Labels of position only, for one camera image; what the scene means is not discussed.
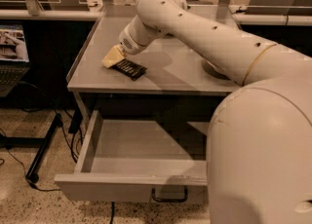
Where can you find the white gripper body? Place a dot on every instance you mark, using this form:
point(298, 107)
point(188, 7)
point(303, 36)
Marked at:
point(133, 43)

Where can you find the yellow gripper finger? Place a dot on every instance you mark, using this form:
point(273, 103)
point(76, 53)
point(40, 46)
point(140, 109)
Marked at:
point(115, 55)

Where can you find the black rxbar chocolate wrapper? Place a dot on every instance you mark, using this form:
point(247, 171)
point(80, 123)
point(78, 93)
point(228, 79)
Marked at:
point(130, 69)

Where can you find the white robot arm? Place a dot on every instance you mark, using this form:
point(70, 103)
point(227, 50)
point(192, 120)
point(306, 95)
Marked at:
point(260, 137)

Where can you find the grey open top drawer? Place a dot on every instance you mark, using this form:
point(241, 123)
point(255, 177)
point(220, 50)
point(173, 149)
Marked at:
point(123, 160)

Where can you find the white paper bowl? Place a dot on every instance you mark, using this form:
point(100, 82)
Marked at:
point(209, 69)

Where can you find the laptop computer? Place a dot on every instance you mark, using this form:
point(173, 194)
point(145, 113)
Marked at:
point(14, 60)

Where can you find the black desk leg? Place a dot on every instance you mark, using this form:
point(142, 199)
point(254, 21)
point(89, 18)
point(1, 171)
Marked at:
point(44, 143)

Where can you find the metal drawer handle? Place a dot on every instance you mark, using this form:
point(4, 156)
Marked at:
point(169, 194)

